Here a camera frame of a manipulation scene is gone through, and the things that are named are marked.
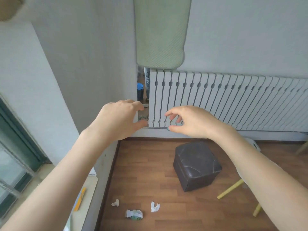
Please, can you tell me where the person's left hand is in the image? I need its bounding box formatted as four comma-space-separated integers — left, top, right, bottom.
81, 100, 149, 148

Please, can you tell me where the person's right forearm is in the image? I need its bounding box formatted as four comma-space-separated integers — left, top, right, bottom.
208, 128, 308, 231

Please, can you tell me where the dark green window frame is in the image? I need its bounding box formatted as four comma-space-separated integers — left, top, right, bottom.
0, 92, 53, 220

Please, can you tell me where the yellow utility knife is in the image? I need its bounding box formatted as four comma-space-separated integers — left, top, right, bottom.
73, 187, 87, 212

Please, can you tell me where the dark brown leather stool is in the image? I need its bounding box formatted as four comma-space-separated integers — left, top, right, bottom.
173, 141, 223, 193

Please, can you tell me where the metal radiator valve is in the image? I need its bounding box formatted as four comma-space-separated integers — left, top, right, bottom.
138, 103, 149, 122

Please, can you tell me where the green hanging towel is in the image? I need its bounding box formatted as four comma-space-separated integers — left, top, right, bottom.
133, 0, 193, 70

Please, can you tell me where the beige window sill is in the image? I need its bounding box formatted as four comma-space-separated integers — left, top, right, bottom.
0, 163, 99, 231

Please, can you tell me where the crumpled white green wrapper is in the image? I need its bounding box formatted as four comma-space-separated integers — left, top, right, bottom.
125, 209, 144, 221

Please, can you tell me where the white slatted radiator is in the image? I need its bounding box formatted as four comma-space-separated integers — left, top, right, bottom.
148, 69, 308, 132

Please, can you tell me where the person's right hand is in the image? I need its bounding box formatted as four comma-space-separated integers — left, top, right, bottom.
165, 106, 238, 140

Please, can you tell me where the person's left forearm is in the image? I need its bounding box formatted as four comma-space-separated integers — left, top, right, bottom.
0, 131, 119, 231

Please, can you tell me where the white chair with yellow legs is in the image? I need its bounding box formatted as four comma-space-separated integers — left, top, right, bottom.
217, 138, 263, 217

